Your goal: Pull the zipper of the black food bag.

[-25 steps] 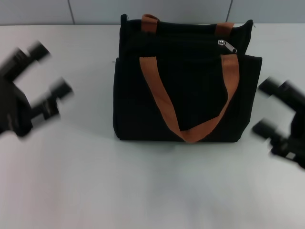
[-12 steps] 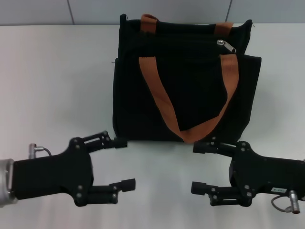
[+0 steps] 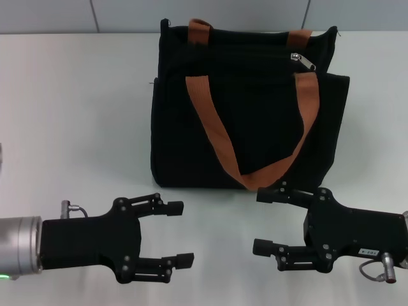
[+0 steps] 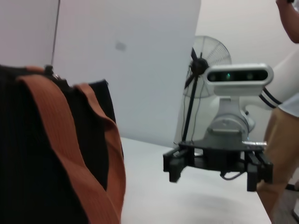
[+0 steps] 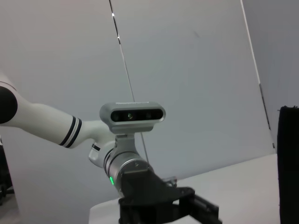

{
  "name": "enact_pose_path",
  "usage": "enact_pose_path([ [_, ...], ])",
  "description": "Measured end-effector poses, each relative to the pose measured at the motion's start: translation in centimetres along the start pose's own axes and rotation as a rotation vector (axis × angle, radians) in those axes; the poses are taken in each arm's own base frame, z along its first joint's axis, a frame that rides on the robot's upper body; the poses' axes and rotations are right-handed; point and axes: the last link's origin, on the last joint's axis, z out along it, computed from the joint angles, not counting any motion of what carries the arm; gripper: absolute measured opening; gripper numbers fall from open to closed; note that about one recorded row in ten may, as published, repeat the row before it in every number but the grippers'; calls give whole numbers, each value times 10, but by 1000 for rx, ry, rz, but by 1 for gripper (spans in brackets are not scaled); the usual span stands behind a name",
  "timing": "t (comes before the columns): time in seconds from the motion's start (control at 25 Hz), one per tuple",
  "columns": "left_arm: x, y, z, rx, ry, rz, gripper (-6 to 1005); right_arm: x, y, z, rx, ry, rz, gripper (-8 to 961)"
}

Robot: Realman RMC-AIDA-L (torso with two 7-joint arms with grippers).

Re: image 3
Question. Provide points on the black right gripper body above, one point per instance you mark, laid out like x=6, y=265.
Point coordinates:
x=354, y=232

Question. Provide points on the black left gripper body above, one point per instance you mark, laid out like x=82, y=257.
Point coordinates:
x=92, y=242

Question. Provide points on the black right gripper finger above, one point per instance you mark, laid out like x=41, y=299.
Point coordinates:
x=264, y=247
x=269, y=194

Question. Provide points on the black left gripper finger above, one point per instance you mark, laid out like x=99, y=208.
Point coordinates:
x=183, y=259
x=174, y=208

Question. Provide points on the silver metal zipper pull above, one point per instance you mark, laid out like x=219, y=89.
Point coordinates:
x=304, y=62

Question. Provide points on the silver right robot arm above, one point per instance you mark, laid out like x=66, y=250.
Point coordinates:
x=405, y=239

